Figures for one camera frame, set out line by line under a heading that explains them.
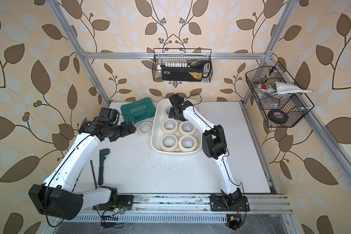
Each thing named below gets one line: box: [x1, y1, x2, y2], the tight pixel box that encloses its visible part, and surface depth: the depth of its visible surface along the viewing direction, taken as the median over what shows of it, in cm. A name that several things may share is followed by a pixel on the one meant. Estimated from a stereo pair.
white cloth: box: [264, 81, 312, 96], surface depth 63 cm
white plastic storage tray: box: [150, 97, 203, 155], surface depth 93 cm
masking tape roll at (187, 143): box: [178, 134, 198, 153], surface depth 92 cm
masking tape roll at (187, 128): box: [178, 121, 196, 136], surface depth 98 cm
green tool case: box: [120, 97, 156, 124], surface depth 111 cm
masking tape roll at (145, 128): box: [136, 120, 154, 138], surface depth 106 cm
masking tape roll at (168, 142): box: [159, 133, 179, 152], surface depth 93 cm
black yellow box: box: [161, 60, 213, 82], surface depth 86 cm
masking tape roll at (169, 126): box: [160, 118, 179, 135], surface depth 99 cm
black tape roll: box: [267, 109, 290, 125], surface depth 73 cm
